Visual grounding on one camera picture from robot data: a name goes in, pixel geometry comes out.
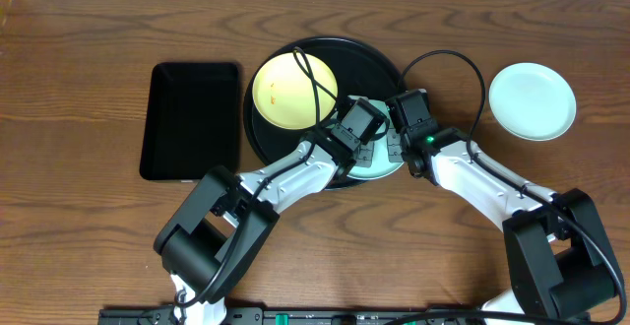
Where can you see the black rectangular tray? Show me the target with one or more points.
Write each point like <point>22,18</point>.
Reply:
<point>192,122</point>

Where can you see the round black serving tray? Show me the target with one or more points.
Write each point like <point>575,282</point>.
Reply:
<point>360,70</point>

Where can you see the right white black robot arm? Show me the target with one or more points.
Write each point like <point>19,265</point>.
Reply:
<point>560,260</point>

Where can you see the yellow plate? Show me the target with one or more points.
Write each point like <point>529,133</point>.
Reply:
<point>283,93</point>

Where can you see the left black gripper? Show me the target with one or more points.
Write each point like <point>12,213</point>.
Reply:
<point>364,153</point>

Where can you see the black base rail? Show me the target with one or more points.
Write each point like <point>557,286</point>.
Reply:
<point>169,315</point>

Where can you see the light blue plate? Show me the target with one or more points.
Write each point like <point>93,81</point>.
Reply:
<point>532,102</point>
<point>387,148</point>

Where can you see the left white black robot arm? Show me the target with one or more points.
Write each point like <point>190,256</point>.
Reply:
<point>212,239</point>

